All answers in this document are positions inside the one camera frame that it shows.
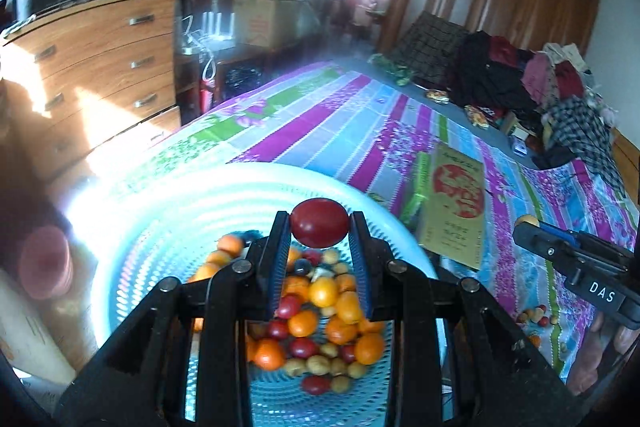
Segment wooden headboard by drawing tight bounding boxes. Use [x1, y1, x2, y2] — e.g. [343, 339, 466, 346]
[611, 126, 640, 210]

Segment red plum toy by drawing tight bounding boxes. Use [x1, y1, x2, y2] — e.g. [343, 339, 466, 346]
[291, 198, 350, 247]

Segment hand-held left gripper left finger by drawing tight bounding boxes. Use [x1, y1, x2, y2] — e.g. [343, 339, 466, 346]
[55, 210, 292, 427]

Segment orange snack packet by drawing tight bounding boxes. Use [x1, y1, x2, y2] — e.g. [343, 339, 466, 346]
[464, 103, 492, 128]

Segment large brown cardboard box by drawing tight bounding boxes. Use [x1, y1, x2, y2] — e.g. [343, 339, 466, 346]
[231, 0, 302, 50]

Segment person's right hand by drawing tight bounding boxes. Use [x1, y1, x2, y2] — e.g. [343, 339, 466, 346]
[566, 313, 640, 398]

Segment light blue plastic basket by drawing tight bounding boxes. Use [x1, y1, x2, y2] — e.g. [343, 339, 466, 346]
[92, 164, 448, 427]

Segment black plastic bag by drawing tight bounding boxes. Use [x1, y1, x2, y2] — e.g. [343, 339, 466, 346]
[221, 63, 267, 96]

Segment dark wooden side table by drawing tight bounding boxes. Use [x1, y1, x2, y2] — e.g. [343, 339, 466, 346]
[175, 0, 322, 124]

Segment pile of oranges plums longans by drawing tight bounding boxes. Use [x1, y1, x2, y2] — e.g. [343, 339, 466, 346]
[515, 304, 561, 349]

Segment wooden chest of drawers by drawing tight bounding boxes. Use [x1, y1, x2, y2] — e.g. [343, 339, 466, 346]
[0, 0, 183, 188]

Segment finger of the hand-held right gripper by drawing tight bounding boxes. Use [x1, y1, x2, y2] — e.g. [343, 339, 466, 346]
[512, 222, 577, 276]
[538, 220, 582, 245]

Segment pile of red pink clothes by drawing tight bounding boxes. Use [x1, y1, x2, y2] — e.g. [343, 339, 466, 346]
[519, 41, 602, 108]

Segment green snack packets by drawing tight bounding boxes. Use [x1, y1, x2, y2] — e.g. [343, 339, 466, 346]
[366, 52, 417, 86]

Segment heap of oranges and tomatoes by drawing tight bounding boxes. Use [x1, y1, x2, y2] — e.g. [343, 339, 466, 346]
[187, 232, 387, 396]

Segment pile of dark clothes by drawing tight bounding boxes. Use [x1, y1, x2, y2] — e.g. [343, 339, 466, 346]
[449, 30, 544, 118]

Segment gold carton with red print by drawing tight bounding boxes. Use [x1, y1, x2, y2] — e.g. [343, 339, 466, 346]
[399, 142, 488, 271]

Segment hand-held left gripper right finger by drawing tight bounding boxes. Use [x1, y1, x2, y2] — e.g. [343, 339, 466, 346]
[349, 210, 586, 427]

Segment white router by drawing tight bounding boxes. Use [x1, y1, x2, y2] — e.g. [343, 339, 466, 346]
[201, 1, 237, 42]

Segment dark plaid cloth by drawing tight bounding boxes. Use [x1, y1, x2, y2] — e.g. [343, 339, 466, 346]
[389, 10, 472, 91]

